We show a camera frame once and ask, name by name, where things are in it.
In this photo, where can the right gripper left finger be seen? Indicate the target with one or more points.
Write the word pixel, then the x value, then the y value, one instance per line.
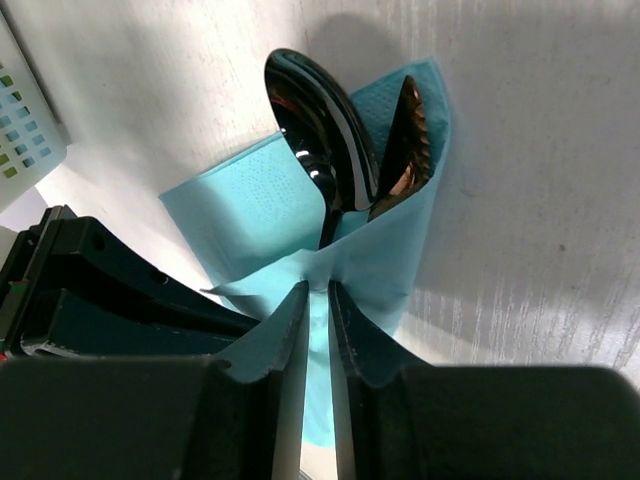
pixel 234 415

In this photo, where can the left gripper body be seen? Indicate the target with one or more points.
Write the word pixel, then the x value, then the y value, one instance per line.
pixel 71 288

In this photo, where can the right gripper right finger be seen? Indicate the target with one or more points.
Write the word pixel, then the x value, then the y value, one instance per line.
pixel 399 417

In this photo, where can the teal paper napkin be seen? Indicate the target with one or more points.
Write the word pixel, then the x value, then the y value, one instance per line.
pixel 254 222

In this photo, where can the copper knife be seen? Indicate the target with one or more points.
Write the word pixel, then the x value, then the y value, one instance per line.
pixel 407 164

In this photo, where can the black spoon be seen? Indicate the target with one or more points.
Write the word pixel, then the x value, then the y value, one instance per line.
pixel 326 134

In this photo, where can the large white basket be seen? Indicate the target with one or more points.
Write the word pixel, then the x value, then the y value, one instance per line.
pixel 34 141

